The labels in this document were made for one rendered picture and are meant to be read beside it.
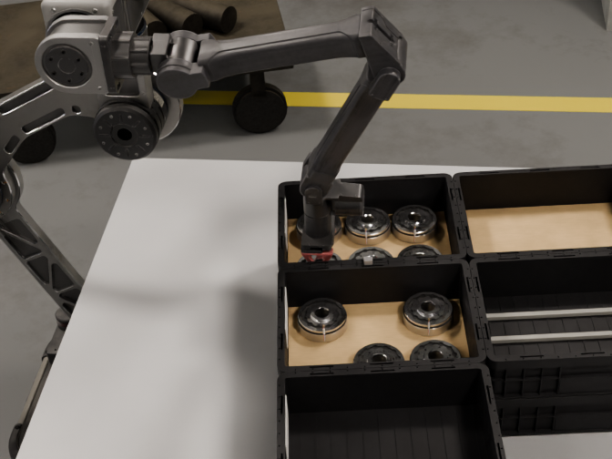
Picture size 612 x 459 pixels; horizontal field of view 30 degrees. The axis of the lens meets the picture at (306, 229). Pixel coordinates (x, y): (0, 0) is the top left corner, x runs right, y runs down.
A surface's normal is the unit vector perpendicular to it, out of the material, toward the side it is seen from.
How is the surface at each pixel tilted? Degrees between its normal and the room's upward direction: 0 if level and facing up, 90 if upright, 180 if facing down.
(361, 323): 0
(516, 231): 0
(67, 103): 90
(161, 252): 0
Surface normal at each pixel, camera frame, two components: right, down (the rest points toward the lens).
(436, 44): -0.05, -0.77
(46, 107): -0.11, 0.64
